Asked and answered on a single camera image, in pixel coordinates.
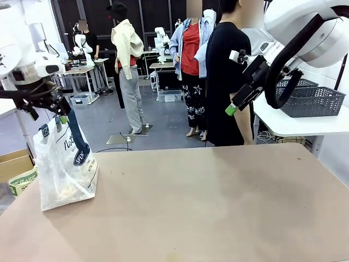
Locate green printed white sack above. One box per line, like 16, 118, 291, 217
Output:
9, 165, 39, 197

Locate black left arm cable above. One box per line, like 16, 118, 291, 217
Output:
0, 79, 59, 121

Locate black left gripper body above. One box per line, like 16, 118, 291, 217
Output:
40, 86, 74, 117

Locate light blue hanging shirt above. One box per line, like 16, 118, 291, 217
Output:
194, 9, 218, 79

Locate black right arm cable sleeve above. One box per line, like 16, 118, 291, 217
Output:
266, 12, 339, 109

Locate white side table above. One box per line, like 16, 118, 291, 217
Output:
253, 94, 349, 158

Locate translucent shopping bag navy handles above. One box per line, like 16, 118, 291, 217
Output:
33, 109, 99, 212

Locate clear plastic storage box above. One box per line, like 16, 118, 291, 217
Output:
158, 90, 183, 103

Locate person's right forearm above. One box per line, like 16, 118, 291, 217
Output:
231, 92, 254, 145

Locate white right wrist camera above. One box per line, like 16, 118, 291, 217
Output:
228, 49, 248, 65

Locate background person khaki trousers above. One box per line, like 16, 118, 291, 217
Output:
77, 19, 100, 59

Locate person in black t-shirt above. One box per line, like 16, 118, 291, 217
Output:
206, 0, 253, 147

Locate grey reflector panel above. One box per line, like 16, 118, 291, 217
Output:
27, 23, 47, 52

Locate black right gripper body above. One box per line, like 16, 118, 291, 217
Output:
242, 56, 270, 91

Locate mannequin with cream jacket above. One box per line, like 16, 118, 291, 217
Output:
106, 1, 145, 135

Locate black floor cable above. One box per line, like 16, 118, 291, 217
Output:
97, 132, 134, 153

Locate brown-top background table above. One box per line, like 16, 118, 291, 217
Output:
149, 62, 175, 102

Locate black tripod stand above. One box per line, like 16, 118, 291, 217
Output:
334, 54, 348, 91

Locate metal mannequin base plate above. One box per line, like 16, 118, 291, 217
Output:
124, 124, 154, 136
106, 133, 137, 145

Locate mannequin with red top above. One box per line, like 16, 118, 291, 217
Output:
169, 17, 208, 137

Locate cardboard box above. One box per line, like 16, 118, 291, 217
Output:
0, 148, 36, 183

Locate black cabinet under table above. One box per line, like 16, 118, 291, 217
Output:
157, 71, 183, 91

